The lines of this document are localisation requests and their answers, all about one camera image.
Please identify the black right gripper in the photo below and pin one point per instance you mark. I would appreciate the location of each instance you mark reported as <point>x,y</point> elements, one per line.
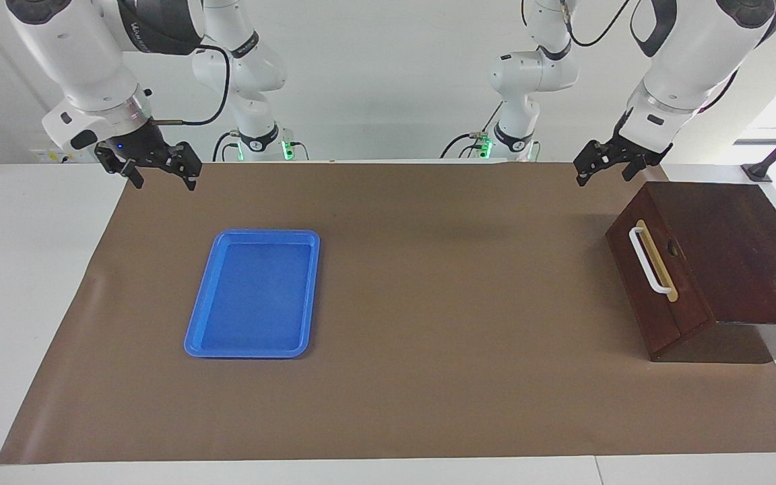
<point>142,145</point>

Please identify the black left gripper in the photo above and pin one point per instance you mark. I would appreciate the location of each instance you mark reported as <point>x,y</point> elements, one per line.
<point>634,148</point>

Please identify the dark wooden drawer cabinet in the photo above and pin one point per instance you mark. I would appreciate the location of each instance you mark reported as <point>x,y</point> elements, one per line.
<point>745,249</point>

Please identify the blue plastic tray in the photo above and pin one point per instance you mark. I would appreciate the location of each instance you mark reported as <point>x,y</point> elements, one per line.
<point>253,296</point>

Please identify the brown paper table mat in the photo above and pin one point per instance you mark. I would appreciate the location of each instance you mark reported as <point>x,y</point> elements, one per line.
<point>428,337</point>

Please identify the white wall power socket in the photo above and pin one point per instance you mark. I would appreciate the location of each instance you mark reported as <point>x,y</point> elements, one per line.
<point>51,156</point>

